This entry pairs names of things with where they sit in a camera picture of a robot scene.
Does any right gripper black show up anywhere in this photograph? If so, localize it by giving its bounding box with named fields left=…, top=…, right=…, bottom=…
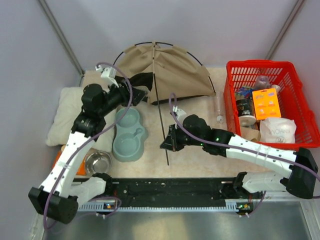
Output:
left=161, top=122, right=204, bottom=152

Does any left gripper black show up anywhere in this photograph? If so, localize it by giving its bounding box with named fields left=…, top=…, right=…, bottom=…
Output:
left=98, top=79, right=148, bottom=117

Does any beige fabric pet tent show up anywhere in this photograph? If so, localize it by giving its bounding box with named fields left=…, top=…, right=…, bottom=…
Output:
left=115, top=41, right=217, bottom=106

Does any black tent pole crossing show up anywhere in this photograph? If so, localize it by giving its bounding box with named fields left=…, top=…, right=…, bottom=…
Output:
left=151, top=42, right=171, bottom=166

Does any black tent pole long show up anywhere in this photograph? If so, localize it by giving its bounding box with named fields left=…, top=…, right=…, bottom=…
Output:
left=112, top=41, right=216, bottom=96

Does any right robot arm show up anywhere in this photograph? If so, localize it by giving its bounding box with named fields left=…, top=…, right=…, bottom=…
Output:
left=160, top=114, right=319, bottom=199

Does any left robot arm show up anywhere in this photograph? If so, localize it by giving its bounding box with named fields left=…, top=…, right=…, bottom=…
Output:
left=28, top=82, right=148, bottom=229

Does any teal double pet bowl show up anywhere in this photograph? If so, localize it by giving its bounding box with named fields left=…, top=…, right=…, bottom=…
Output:
left=112, top=107, right=149, bottom=162

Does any black pet food can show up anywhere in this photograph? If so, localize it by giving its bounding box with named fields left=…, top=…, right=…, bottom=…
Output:
left=236, top=98, right=257, bottom=127

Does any clear plastic bottle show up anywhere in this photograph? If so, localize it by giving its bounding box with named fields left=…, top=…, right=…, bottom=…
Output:
left=214, top=92, right=224, bottom=124

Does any cream fluffy pillow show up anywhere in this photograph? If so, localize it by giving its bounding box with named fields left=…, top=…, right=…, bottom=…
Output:
left=45, top=87, right=115, bottom=153

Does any stainless steel bowl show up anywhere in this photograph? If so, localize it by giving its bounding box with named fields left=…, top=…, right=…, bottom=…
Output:
left=84, top=151, right=113, bottom=176

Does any brown paper roll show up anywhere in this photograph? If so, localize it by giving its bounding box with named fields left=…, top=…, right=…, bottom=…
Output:
left=240, top=126, right=261, bottom=142

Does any orange snack packet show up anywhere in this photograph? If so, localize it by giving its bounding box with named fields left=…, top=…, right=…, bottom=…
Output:
left=52, top=150, right=86, bottom=176

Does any colourful snack bag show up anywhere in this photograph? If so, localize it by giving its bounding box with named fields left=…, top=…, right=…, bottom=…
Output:
left=234, top=86, right=254, bottom=101

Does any white wrapped bag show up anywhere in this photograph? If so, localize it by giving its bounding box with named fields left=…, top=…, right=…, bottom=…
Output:
left=259, top=117, right=297, bottom=144

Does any orange card package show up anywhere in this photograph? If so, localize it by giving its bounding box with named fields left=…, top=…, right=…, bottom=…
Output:
left=252, top=88, right=282, bottom=121

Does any red plastic basket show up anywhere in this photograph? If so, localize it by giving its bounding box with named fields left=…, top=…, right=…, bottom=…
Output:
left=224, top=59, right=320, bottom=151

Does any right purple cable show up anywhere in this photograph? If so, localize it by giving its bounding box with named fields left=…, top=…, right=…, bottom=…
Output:
left=168, top=92, right=320, bottom=217

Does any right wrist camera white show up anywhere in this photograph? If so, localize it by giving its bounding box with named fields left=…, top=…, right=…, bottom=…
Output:
left=172, top=106, right=187, bottom=124

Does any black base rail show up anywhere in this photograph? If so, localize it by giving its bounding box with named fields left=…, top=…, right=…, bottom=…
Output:
left=84, top=177, right=255, bottom=213

